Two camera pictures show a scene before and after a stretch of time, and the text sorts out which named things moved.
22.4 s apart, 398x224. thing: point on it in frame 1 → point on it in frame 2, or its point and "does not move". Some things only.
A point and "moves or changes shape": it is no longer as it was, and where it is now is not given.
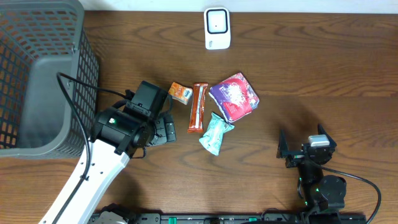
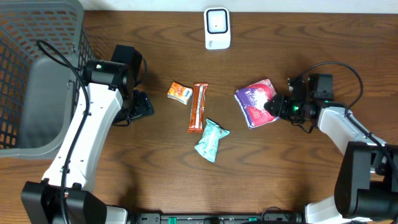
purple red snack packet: x=235 y=96 → x=252 y=99
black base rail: x=227 y=218 does not move
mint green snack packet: x=212 y=140 moves or changes shape
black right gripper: x=283 y=152 → x=281 y=102
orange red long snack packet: x=197 y=109 does not move
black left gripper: x=168 y=132 → x=142 y=106
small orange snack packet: x=180 y=93 does not move
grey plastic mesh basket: x=49 y=79 does not move
